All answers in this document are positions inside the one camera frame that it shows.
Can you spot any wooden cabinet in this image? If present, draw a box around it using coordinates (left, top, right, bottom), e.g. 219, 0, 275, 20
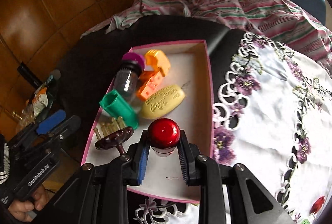
1, 0, 134, 139

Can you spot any yellow oval soap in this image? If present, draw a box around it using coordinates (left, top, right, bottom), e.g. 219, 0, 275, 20
140, 85, 186, 119

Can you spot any striped pink blanket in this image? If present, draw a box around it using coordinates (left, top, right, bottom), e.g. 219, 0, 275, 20
84, 0, 331, 71

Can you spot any orange cube block toy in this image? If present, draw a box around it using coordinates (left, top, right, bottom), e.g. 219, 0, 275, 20
136, 69, 163, 101

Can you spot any orange plastic case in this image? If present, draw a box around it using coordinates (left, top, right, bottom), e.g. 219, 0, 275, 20
144, 49, 171, 77

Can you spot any person's left hand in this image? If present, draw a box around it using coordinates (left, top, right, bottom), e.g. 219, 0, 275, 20
8, 185, 49, 222

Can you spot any brown wooden massage brush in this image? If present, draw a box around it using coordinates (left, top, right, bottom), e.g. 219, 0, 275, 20
93, 116, 134, 156

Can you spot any pink storage box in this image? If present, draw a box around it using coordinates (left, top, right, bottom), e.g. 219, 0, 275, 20
80, 39, 215, 205

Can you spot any purple capped clear jar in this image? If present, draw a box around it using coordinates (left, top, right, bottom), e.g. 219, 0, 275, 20
113, 52, 145, 103

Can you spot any green plastic container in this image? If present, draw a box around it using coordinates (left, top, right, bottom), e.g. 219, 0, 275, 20
100, 89, 139, 130

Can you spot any red metallic cylinder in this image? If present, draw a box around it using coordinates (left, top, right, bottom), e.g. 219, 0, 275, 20
147, 118, 181, 157

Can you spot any red puzzle piece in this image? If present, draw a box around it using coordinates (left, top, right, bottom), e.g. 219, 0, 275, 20
310, 196, 325, 214

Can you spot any white embroidered tablecloth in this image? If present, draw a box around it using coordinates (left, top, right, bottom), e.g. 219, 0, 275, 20
133, 31, 332, 224

